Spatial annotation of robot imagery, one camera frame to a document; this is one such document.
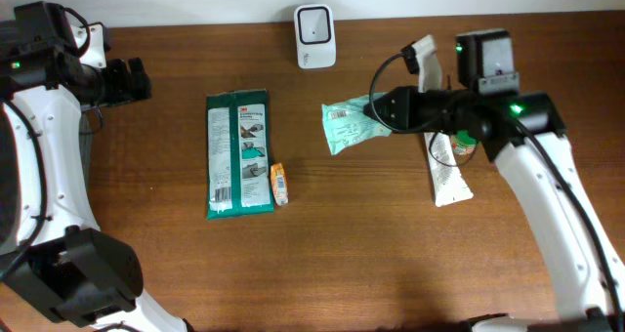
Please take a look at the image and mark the light green pouch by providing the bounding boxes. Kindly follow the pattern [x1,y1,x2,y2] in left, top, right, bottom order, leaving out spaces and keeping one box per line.
[321,95,392,155]

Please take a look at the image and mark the green lid plastic jar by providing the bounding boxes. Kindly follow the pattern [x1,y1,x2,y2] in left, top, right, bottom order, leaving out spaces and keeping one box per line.
[450,131,479,156]

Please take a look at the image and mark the white tube gold cap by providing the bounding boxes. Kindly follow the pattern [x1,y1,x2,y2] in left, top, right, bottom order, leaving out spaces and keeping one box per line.
[424,133,474,207]

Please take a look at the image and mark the small orange box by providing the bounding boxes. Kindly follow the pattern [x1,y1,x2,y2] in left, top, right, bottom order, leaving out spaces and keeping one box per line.
[271,163,289,206]

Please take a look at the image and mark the green 3M gloves package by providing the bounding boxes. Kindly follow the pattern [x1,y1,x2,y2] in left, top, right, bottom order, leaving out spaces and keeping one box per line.
[206,90,274,220]

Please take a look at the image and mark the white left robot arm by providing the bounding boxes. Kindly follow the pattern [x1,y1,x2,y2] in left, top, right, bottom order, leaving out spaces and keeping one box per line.
[1,1,189,331]

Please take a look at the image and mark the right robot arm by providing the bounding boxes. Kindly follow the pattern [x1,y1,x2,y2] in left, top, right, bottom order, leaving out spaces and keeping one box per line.
[363,28,624,331]

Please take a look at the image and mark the dark mesh basket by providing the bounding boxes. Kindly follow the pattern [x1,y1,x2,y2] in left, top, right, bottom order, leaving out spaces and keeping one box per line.
[79,106,104,188]

